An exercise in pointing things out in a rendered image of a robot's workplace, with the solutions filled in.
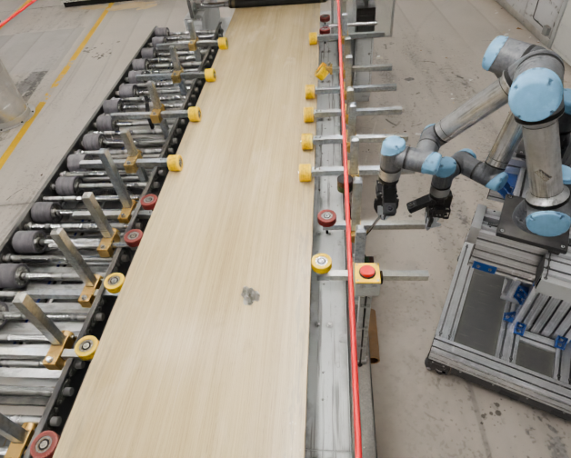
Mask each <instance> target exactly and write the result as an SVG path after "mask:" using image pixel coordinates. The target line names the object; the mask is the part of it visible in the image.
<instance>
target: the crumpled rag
mask: <svg viewBox="0 0 571 458"><path fill-rule="evenodd" d="M241 295H242V296H243V297H244V301H243V303H244V305H252V304H253V302H254V301H259V299H260V293H259V292H258V291H255V290H254V289H253V288H252V287H251V288H249V287H248V286H244V287H243V291H242V293H241Z"/></svg>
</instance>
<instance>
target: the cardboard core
mask: <svg viewBox="0 0 571 458"><path fill-rule="evenodd" d="M368 336H369V349H370V361H371V364H374V363H379V362H380V357H379V346H378V336H377V326H376V311H375V310H374V309H371V310H370V318H369V326H368Z"/></svg>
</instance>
